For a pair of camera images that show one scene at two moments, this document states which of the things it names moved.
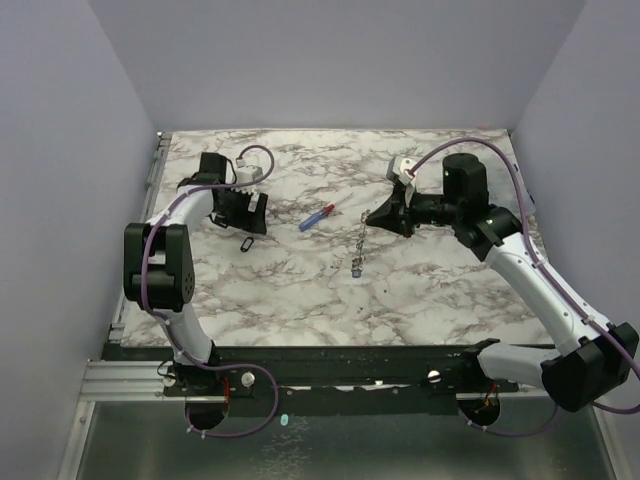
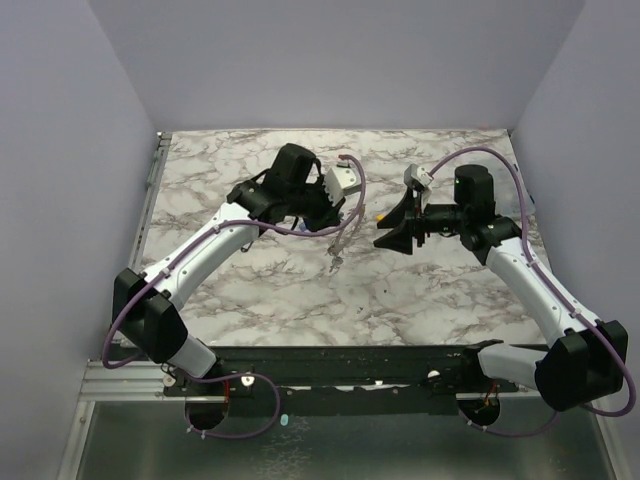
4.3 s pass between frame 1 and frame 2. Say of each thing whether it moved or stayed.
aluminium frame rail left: stayed
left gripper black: moved
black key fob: stayed
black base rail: stayed
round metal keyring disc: moved
